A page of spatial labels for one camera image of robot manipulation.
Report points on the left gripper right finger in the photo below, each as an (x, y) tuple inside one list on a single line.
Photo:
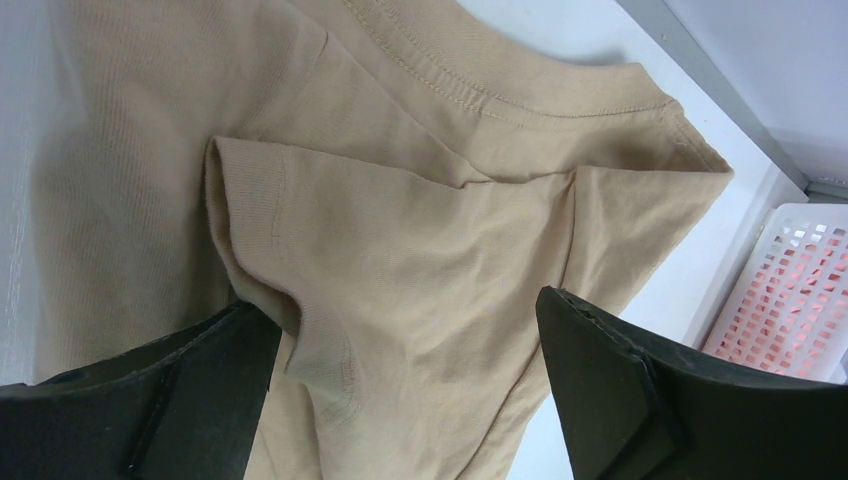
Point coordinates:
[(635, 405)]

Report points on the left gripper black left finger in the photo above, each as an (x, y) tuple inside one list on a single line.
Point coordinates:
[(185, 406)]

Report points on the beige t shirt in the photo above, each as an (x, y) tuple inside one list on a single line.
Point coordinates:
[(391, 181)]

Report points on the white plastic basket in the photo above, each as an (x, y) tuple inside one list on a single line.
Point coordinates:
[(782, 298)]

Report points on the salmon t shirt in basket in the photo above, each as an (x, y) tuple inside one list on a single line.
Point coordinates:
[(788, 298)]

